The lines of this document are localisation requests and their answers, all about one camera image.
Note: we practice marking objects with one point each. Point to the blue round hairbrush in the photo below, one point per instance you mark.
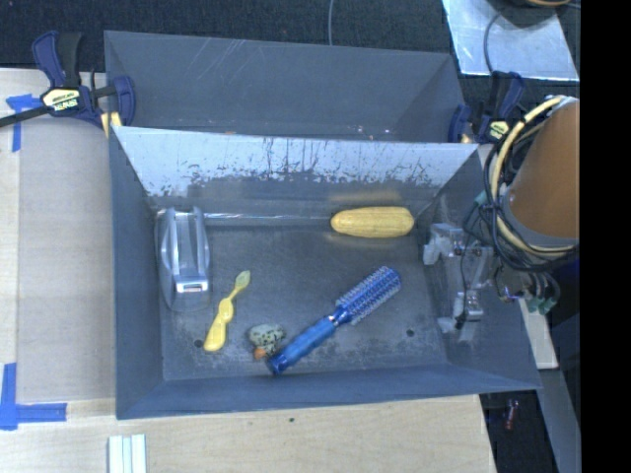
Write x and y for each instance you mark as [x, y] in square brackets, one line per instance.
[340, 313]

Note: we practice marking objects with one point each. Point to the grey metal bin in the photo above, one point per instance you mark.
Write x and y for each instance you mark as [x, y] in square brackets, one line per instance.
[305, 264]

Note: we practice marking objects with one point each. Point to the pale wood board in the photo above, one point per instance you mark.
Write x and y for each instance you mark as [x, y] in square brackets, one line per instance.
[64, 264]

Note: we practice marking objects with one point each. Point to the yellow toy corn cob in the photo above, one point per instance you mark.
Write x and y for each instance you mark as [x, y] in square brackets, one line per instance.
[372, 222]

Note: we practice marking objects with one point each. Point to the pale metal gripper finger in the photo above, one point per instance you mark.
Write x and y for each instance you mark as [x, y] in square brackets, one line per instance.
[468, 308]
[446, 242]

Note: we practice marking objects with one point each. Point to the yellow toothbrush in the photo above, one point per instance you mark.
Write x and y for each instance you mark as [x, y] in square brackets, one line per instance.
[224, 313]

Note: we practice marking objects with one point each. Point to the pale spotted toy animal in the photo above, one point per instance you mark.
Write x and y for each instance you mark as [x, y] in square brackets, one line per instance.
[267, 335]

